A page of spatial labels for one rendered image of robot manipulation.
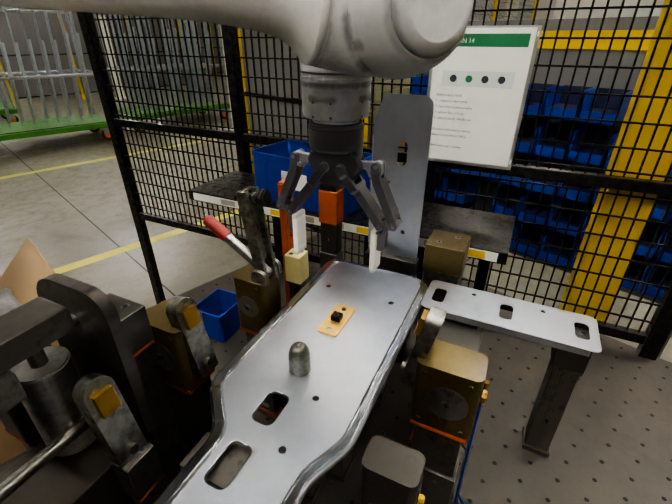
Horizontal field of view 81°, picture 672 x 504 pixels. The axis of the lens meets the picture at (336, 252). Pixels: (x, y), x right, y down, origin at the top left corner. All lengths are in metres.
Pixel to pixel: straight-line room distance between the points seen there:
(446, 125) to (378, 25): 0.77
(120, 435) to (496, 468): 0.67
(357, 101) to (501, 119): 0.59
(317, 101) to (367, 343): 0.37
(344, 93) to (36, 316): 0.41
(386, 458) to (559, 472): 0.50
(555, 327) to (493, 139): 0.49
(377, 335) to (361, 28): 0.48
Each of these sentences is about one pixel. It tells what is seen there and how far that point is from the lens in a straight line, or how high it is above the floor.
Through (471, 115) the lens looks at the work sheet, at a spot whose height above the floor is 1.27.
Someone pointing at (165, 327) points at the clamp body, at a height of 1.07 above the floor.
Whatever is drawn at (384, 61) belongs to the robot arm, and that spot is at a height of 1.42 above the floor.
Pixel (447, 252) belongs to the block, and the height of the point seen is 1.05.
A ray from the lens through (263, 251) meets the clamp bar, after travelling 0.70.
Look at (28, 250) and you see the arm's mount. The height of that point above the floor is 0.99.
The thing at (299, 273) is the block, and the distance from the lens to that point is 0.76.
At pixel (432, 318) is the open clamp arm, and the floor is 1.11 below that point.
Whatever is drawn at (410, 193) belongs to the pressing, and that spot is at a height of 1.15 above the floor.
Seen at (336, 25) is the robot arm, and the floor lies 1.44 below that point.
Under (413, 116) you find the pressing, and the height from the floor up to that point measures 1.30.
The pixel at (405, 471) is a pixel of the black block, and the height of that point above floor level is 0.99.
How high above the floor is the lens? 1.43
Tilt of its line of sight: 29 degrees down
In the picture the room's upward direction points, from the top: straight up
